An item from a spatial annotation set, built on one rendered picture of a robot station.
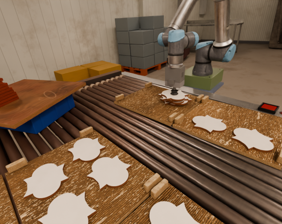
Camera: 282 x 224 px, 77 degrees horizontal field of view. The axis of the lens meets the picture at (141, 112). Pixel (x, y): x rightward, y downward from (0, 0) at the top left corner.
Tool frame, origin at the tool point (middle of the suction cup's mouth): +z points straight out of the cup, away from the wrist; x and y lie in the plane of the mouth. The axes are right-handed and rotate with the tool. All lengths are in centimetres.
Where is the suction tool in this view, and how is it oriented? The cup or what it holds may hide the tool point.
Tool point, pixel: (174, 93)
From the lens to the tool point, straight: 99.6
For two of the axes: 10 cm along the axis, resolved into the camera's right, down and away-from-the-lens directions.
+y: 8.3, 2.2, -5.1
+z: 0.6, 8.8, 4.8
